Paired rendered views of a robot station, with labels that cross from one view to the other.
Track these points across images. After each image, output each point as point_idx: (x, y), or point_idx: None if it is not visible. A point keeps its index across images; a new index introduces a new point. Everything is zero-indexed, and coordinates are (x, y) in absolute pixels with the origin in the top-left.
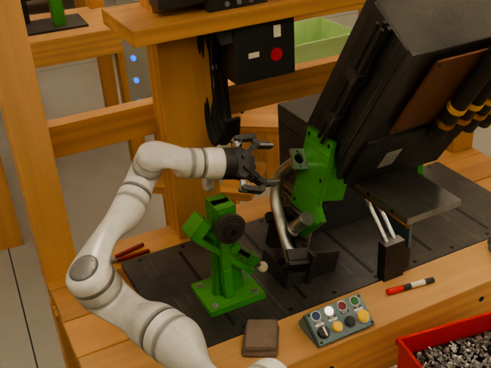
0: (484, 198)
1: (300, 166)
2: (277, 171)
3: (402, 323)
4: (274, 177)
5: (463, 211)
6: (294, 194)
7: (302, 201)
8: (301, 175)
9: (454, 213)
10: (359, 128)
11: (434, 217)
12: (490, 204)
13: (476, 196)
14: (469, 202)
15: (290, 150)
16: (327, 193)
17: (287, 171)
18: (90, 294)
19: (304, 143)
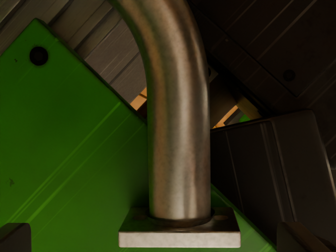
0: (138, 84)
1: (142, 215)
2: (173, 55)
3: None
4: (156, 12)
5: (112, 83)
6: (57, 62)
7: (8, 121)
8: (121, 155)
9: (107, 78)
10: None
11: (99, 64)
12: (124, 97)
13: (144, 75)
14: (131, 77)
15: (231, 247)
16: None
17: (150, 131)
18: None
19: (251, 234)
